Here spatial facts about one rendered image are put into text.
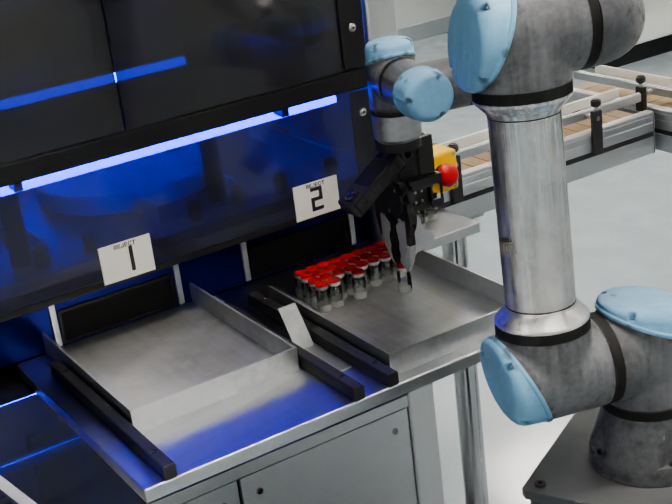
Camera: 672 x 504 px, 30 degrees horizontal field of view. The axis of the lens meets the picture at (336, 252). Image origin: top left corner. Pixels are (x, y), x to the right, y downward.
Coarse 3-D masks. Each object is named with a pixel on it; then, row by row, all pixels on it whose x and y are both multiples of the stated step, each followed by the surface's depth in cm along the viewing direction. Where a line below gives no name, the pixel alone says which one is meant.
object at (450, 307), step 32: (416, 256) 209; (384, 288) 203; (416, 288) 201; (448, 288) 200; (480, 288) 196; (320, 320) 188; (352, 320) 193; (384, 320) 191; (416, 320) 190; (448, 320) 189; (480, 320) 181; (384, 352) 174; (416, 352) 176; (448, 352) 179
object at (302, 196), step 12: (324, 180) 205; (336, 180) 207; (300, 192) 203; (312, 192) 205; (324, 192) 206; (336, 192) 207; (300, 204) 204; (324, 204) 206; (336, 204) 208; (300, 216) 205; (312, 216) 206
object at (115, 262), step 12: (132, 240) 189; (144, 240) 190; (108, 252) 188; (120, 252) 189; (144, 252) 191; (108, 264) 188; (120, 264) 189; (144, 264) 191; (108, 276) 189; (120, 276) 190; (132, 276) 191
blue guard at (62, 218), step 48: (336, 96) 203; (192, 144) 191; (240, 144) 195; (288, 144) 200; (336, 144) 205; (0, 192) 176; (48, 192) 180; (96, 192) 184; (144, 192) 189; (192, 192) 193; (240, 192) 198; (288, 192) 202; (0, 240) 178; (48, 240) 182; (96, 240) 186; (192, 240) 195; (0, 288) 180; (48, 288) 184
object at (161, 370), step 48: (192, 288) 205; (48, 336) 192; (96, 336) 198; (144, 336) 196; (192, 336) 194; (240, 336) 192; (96, 384) 176; (144, 384) 181; (192, 384) 179; (240, 384) 175
